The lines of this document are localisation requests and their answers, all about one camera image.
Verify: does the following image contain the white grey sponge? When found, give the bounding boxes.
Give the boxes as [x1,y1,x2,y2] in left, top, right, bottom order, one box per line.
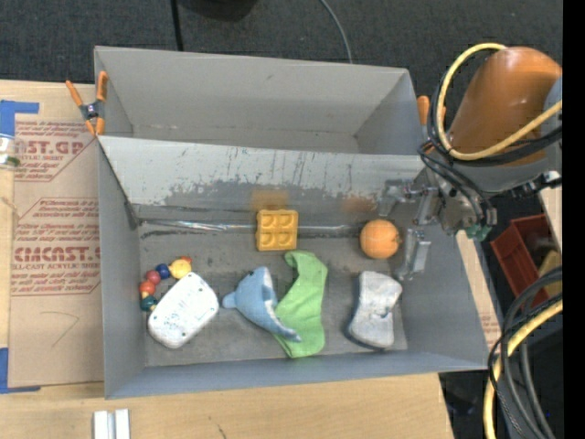
[345,270,404,350]

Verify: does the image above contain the grey metal bin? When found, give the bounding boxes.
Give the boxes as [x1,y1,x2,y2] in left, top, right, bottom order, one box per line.
[92,45,493,401]

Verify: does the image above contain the blue toy dolphin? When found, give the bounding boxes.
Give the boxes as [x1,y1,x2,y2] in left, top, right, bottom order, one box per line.
[221,265,303,343]

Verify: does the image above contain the black cylinder on white bracket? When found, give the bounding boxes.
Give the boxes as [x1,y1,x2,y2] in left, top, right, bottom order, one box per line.
[510,169,563,200]

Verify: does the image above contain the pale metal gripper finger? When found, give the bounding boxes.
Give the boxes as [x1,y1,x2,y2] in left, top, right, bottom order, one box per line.
[394,228,433,284]
[378,178,415,220]

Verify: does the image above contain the yellow toy brick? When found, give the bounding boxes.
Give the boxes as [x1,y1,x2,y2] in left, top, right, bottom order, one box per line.
[255,208,300,252]

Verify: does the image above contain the brown cardboard board red print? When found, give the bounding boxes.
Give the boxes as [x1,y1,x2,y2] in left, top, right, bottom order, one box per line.
[0,79,107,393]

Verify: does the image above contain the white rounded plastic box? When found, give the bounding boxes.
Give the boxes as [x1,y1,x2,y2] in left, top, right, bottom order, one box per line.
[146,272,220,350]

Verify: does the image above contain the orange fruit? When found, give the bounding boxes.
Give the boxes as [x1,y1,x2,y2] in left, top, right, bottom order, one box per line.
[358,218,402,261]

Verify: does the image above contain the colourful bead ring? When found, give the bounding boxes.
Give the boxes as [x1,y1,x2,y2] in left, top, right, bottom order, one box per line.
[138,255,194,313]

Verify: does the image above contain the green cloth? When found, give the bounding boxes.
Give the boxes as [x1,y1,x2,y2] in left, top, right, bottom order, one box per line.
[273,250,330,359]

